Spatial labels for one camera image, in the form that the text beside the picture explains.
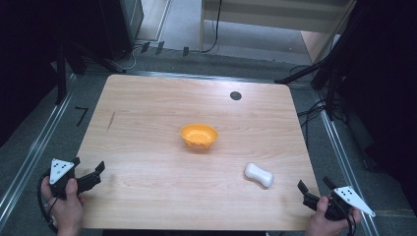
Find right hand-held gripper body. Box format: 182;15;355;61
302;185;378;222

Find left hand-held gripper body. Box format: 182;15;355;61
47;157;83;202

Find person's right hand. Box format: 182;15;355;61
304;195;364;236

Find person's left hand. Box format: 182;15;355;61
40;176;87;236

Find white soap bar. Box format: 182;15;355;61
244;162;275;189

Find black metal stand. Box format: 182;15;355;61
52;38;127;106
274;19;362;122

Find orange plastic bowl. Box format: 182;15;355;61
179;123;219;150

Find dark cabinet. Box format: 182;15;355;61
97;0;146;62

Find light wooden shelf unit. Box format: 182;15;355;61
198;0;358;63

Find metal floor rail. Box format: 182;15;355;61
314;91;382;236
0;74;79;227

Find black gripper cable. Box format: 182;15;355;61
345;209;358;236
35;171;61;235

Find black floor cables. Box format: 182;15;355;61
296;97;348;142

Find white floor cable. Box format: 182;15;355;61
121;45;143;72

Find black hanging cable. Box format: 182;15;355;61
200;0;224;54

